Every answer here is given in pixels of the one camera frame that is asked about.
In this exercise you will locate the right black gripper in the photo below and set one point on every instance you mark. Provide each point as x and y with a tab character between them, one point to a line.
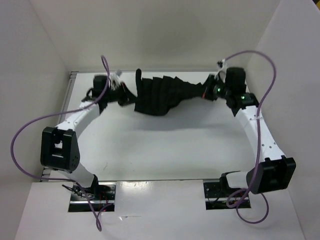
207	87

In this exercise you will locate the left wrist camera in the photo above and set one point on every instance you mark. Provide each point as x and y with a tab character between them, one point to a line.
112	80

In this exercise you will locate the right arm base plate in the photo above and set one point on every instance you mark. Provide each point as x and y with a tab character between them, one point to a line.
216	199

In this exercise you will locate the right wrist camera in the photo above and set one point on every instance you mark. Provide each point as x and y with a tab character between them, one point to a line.
231	76

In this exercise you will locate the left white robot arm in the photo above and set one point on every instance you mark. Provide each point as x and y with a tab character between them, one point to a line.
59	145

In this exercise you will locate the black pleated skirt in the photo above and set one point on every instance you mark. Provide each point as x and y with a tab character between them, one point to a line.
157	95

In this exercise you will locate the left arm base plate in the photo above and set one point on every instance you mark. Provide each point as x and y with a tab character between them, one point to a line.
105	199

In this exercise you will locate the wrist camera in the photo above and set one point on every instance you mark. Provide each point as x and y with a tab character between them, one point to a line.
231	76
112	80

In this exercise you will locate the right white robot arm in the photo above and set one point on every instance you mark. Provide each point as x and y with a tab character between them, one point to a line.
274	169

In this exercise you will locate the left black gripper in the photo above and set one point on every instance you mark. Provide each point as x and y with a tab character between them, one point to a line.
127	97

